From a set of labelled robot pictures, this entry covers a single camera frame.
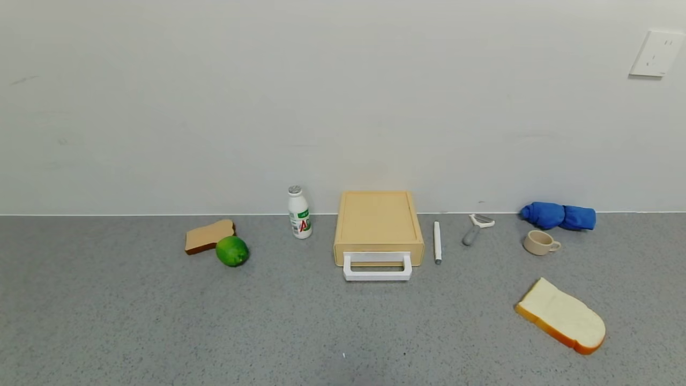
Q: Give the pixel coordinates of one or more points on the green lime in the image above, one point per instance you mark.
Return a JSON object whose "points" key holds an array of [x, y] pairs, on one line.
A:
{"points": [[232, 251]]}

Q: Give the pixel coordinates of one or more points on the white pen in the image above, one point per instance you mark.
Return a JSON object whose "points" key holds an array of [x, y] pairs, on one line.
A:
{"points": [[437, 241]]}

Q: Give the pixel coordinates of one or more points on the rolled blue cloth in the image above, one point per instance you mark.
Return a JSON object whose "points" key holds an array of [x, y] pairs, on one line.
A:
{"points": [[557, 216]]}

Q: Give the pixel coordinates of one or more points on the white milk bottle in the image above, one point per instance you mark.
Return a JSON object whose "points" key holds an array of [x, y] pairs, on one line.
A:
{"points": [[299, 214]]}

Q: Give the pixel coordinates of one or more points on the white wall socket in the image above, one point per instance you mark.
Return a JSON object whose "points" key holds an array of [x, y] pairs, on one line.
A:
{"points": [[656, 53]]}

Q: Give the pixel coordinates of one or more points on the white bread slice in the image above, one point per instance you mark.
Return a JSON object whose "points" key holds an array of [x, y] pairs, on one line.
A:
{"points": [[563, 316]]}

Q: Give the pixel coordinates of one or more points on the yellow drawer cabinet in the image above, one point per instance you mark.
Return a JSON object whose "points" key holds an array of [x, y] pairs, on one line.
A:
{"points": [[378, 220]]}

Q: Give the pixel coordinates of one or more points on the beige cup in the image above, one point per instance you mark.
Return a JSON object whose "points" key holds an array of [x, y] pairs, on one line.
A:
{"points": [[537, 244]]}

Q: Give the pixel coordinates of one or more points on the brown toast slice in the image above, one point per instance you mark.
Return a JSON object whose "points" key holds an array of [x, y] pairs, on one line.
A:
{"points": [[206, 237]]}

